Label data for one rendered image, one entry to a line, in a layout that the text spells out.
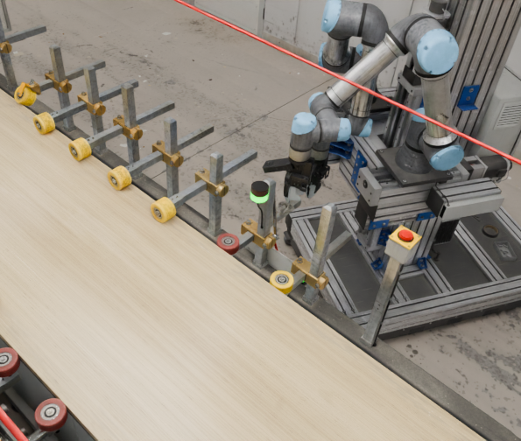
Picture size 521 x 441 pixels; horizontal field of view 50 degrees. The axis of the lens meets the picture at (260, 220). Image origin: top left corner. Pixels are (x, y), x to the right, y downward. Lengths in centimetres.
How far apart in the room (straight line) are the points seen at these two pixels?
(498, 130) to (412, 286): 89
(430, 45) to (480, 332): 181
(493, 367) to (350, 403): 150
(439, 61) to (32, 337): 144
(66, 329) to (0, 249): 43
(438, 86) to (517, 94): 71
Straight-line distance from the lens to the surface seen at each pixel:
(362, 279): 290
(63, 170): 236
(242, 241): 206
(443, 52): 178
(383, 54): 191
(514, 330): 328
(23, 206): 222
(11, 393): 262
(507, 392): 303
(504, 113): 252
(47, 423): 165
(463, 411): 201
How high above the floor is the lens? 233
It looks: 43 degrees down
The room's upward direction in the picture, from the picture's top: 6 degrees clockwise
